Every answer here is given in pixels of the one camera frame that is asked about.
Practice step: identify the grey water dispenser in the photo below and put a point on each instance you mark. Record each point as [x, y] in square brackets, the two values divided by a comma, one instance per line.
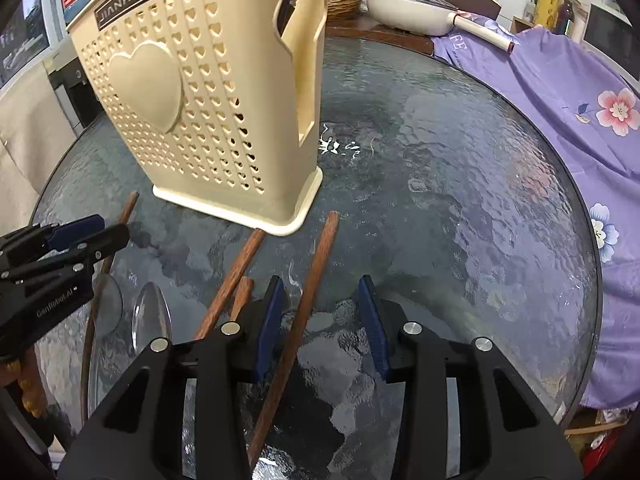
[75, 90]

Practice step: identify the person's left hand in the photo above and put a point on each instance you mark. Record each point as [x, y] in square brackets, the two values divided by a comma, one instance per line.
[30, 395]

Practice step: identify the metal spoon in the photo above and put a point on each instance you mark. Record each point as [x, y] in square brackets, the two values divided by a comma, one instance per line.
[150, 310]

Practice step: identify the brown glass bottle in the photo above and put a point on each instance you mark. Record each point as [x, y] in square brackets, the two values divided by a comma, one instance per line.
[570, 15]

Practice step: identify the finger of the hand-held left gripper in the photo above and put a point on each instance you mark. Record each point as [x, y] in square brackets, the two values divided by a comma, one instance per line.
[105, 240]
[75, 229]

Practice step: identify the white pot with lid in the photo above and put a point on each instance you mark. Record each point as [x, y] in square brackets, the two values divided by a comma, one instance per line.
[410, 12]

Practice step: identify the beige plastic utensil holder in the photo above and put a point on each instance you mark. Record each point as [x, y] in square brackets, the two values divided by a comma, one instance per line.
[210, 110]

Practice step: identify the translucent plastic spoon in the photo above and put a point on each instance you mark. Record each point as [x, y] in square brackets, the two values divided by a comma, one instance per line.
[110, 305]

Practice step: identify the wooden side table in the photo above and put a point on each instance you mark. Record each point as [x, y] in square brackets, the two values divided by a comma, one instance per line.
[380, 35]

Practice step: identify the wicker wash basin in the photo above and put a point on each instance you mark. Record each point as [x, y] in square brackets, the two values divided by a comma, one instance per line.
[345, 2]

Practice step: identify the dark wooden chopstick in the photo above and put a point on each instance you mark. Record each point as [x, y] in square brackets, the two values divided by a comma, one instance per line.
[315, 270]

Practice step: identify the sliding glass window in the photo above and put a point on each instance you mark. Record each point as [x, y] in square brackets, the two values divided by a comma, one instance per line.
[20, 40]

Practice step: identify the beige cloth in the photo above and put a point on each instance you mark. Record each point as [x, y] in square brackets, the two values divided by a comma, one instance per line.
[25, 125]

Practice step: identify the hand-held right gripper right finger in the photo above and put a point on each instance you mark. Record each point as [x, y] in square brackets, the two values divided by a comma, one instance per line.
[375, 330]

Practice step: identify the purple floral cloth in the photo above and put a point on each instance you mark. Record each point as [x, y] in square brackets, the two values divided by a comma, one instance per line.
[575, 160]

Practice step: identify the brown wooden chopstick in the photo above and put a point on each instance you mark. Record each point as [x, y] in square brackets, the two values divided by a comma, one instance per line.
[242, 297]
[129, 207]
[235, 280]

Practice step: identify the white microwave oven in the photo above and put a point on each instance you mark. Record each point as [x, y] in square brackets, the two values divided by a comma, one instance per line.
[610, 35]

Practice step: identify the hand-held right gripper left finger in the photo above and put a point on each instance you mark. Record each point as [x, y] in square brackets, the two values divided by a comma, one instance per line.
[267, 330]

